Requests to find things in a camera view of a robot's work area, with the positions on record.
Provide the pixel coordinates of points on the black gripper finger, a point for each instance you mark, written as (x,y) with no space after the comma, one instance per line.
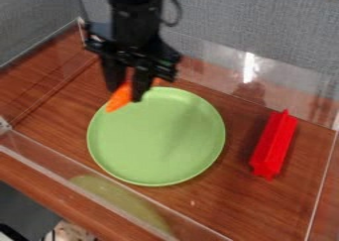
(142,80)
(114,73)

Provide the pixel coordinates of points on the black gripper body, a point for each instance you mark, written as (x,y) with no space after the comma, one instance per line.
(131,43)

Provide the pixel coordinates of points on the orange toy carrot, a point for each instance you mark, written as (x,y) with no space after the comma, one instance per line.
(120,97)

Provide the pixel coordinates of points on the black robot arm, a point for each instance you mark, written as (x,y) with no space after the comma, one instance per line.
(134,11)

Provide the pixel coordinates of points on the green round plate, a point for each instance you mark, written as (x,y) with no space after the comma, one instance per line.
(161,141)

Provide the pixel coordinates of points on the red plastic block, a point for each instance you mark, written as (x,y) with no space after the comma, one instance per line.
(273,144)

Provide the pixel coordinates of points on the clear acrylic barrier wall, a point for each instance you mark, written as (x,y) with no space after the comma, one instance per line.
(51,91)

